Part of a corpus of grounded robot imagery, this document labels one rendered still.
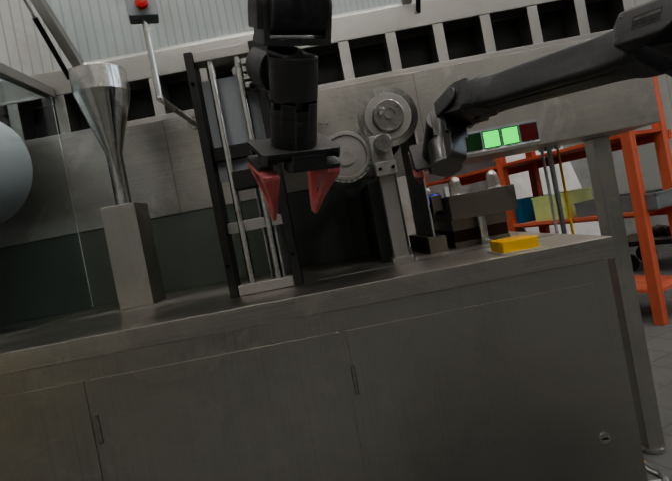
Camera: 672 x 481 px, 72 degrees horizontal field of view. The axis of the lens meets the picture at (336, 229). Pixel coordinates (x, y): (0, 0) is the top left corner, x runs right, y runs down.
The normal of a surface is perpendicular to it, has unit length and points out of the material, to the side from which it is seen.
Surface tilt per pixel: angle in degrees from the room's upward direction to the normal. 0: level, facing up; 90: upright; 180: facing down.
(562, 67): 71
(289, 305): 90
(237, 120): 90
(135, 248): 90
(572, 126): 90
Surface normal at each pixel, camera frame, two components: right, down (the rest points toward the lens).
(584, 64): -0.91, -0.14
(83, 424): 0.00, 0.01
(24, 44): 0.40, -0.07
